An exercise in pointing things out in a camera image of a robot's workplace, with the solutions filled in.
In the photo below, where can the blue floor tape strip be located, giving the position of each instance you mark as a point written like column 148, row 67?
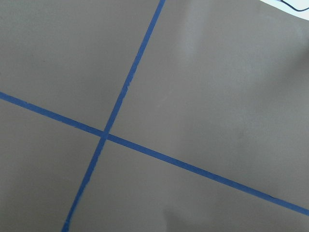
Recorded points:
column 113, row 115
column 154, row 154

